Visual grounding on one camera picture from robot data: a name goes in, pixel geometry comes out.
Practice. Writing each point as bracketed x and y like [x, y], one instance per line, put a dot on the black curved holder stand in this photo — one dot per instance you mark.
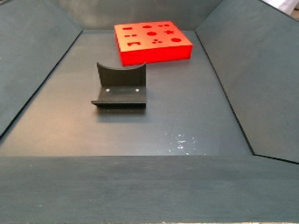
[121, 87]

